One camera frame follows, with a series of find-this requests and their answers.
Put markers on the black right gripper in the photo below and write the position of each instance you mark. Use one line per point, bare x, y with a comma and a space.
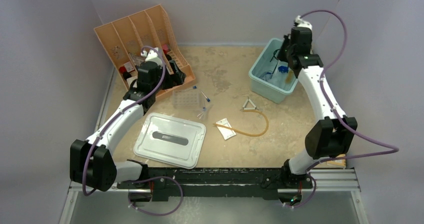
281, 56

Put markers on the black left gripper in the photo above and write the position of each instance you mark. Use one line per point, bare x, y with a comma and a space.
176, 79

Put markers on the blue hexagonal plastic piece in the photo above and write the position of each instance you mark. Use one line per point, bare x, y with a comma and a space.
283, 69

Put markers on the brown test tube brush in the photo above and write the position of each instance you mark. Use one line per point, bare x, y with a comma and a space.
290, 77

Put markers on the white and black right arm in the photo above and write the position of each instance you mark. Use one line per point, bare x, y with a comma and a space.
330, 136

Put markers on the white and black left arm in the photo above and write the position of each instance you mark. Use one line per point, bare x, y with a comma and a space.
91, 160

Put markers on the clear test tube rack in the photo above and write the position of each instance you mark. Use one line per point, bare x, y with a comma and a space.
186, 99

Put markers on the blue-capped test tube angled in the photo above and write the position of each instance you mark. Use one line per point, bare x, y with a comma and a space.
207, 98

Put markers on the mint green plastic bin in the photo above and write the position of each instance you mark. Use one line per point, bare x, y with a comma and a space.
275, 90

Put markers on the red black item in organizer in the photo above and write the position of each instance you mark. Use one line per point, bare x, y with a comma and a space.
126, 70

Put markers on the white plastic bin lid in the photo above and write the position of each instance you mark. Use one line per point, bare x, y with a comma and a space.
170, 140

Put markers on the peach plastic desk organizer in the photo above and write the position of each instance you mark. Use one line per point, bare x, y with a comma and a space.
122, 40

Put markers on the white small plastic packet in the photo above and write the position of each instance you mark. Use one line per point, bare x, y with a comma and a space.
225, 129

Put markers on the yellow spiral notebook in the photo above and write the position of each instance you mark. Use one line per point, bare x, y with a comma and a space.
339, 163

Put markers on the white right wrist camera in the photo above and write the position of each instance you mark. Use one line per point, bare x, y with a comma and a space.
301, 23

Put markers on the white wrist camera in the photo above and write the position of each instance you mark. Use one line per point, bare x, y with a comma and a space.
301, 23
153, 55

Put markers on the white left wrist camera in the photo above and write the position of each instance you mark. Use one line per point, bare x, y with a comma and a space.
153, 55

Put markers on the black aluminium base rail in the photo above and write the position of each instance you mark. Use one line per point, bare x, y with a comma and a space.
272, 183

